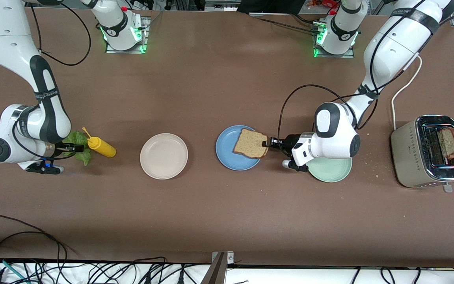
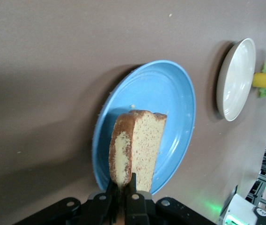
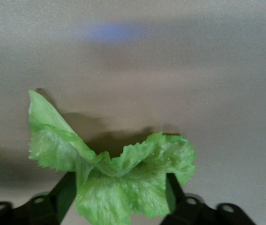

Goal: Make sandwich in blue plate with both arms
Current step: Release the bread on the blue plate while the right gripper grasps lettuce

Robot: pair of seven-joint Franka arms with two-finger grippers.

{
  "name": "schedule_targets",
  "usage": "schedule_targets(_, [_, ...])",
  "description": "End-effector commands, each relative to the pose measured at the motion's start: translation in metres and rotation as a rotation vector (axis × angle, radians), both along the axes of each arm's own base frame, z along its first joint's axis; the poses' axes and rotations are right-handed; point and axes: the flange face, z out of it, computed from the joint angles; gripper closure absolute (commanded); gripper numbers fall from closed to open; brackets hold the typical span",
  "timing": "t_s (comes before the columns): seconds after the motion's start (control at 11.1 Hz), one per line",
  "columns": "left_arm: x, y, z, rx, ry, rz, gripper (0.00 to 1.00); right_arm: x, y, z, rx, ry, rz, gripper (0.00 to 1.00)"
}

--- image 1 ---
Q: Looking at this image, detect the green lettuce leaf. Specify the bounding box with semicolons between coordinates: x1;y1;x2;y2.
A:
62;131;93;166

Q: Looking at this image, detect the brown bread slice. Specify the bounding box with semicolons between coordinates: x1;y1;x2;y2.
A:
438;127;454;160
233;128;269;159

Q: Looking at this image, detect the yellow mustard squeeze bottle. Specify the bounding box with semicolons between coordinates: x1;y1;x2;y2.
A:
82;127;117;158

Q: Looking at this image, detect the blue plate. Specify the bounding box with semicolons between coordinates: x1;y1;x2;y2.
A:
215;126;264;172

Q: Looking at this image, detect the pale green plate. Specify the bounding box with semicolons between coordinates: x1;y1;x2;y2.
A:
306;156;353;183

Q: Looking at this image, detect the beige plate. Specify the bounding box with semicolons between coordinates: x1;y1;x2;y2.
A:
140;133;189;180

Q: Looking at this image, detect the beige chrome toaster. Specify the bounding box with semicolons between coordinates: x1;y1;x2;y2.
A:
391;114;454;193

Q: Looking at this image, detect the grey metal bar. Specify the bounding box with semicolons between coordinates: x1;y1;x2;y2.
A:
200;252;227;284

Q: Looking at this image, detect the red snack packet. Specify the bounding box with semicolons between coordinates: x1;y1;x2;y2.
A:
307;0;340;9

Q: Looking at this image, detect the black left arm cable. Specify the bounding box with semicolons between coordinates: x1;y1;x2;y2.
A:
277;0;454;136

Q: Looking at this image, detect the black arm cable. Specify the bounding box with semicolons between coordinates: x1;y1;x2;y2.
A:
12;0;92;160
277;0;454;136

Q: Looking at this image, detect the black looped cable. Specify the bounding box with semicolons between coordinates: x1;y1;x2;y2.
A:
0;215;68;284

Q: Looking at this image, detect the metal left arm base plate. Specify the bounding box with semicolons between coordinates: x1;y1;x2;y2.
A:
313;20;355;59

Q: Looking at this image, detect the white toaster power cable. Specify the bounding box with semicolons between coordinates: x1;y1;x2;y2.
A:
392;54;423;131

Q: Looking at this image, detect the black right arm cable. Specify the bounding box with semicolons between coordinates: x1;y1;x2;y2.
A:
12;0;92;160

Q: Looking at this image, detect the black base supply cable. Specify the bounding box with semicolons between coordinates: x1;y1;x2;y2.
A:
249;12;326;34

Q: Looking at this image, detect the small metal bracket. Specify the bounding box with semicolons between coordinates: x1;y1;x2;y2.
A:
211;251;234;264

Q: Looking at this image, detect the teal cable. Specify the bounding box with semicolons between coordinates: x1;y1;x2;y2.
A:
0;257;28;284

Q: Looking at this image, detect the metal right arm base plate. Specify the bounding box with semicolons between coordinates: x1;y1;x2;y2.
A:
105;16;151;54

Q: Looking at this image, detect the black cable bundle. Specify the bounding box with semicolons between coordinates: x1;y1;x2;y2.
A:
69;257;212;284

